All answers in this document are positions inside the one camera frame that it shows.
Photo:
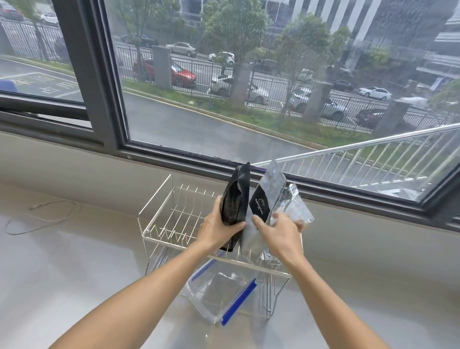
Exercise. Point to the green street tree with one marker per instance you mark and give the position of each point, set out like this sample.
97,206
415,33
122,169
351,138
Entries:
140,18
309,39
233,25

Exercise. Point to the dark parked car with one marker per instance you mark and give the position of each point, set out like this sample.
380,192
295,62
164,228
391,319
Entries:
368,117

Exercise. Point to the white suv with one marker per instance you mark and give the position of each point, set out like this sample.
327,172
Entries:
334,108
221,84

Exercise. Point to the person's right hand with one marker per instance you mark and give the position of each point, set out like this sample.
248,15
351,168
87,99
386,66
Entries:
282,241

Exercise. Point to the dark grey window frame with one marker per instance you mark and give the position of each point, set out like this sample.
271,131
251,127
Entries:
104,93

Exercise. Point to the person's left forearm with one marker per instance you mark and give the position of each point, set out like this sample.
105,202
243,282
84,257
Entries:
143,298

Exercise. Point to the person's right forearm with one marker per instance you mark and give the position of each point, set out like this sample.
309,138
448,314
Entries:
330,305

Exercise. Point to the black foil pouch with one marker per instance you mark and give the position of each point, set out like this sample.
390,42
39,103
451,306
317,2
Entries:
237,194

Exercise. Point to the beige sedan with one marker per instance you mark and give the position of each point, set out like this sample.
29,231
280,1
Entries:
181,48

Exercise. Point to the small white car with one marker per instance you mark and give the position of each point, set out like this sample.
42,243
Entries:
222,56

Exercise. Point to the silver metal railing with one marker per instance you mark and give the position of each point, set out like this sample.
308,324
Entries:
359,144

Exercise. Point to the person's left hand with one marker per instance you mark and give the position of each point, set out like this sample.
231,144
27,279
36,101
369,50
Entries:
212,232

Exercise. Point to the white sedan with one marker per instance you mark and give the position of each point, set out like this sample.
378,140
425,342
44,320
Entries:
375,92

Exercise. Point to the clear container with blue clips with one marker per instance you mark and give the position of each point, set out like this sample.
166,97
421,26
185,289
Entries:
219,291

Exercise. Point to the black metal fence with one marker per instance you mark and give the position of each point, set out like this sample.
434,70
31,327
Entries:
201,73

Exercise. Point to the person's right thumb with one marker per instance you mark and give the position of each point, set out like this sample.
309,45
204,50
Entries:
258,222

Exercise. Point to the grey striped building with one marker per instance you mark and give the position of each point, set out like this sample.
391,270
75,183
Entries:
377,21

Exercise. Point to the silver pouch with black label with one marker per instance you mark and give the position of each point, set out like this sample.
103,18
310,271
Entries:
267,190

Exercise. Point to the person's left thumb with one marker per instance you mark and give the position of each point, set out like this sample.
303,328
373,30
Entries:
236,227

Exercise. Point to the clear plastic bag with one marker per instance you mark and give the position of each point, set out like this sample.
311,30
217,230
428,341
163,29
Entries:
296,208

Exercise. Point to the red car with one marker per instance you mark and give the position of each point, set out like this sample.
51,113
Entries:
179,73

